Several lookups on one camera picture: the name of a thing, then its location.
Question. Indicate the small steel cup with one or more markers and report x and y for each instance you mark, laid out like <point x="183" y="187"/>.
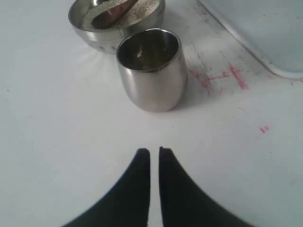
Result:
<point x="153" y="69"/>

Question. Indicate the steel bowl of grain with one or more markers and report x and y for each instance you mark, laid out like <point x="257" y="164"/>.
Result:
<point x="143" y="15"/>

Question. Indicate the brown wooden spoon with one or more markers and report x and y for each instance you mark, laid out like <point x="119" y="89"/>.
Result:
<point x="110" y="16"/>

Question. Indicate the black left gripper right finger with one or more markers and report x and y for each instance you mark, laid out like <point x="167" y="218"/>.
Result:
<point x="183" y="203"/>

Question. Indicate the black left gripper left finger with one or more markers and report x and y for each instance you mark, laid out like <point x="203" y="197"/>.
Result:
<point x="127" y="203"/>

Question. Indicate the white plastic tray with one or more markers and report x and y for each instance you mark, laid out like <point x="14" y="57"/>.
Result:
<point x="271" y="30"/>

